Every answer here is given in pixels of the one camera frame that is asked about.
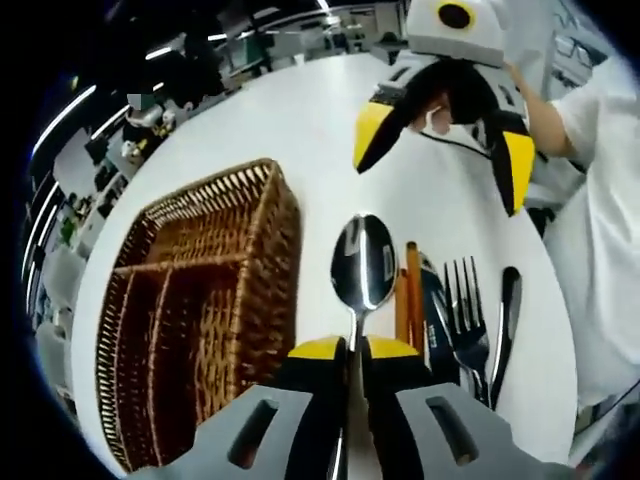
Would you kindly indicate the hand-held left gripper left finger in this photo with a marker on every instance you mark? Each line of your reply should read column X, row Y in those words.
column 305, row 380

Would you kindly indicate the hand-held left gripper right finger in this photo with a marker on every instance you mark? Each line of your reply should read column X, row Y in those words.
column 400, row 380

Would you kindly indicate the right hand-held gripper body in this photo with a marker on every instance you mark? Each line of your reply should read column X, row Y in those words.
column 480, row 35

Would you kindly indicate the steel knife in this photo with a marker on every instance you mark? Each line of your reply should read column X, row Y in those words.
column 440, row 340

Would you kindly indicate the steel fork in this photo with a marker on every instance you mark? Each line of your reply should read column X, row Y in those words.
column 510, row 300
column 470, row 340

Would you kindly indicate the steel spoon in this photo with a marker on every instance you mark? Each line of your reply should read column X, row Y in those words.
column 362, row 260

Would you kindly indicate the brown wicker storage slots basket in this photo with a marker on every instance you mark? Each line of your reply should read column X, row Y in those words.
column 225, row 200

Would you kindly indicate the person's right hand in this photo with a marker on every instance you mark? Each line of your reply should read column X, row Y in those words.
column 442, row 127

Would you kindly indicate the person in white shirt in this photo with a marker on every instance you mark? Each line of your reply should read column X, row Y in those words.
column 600, row 225

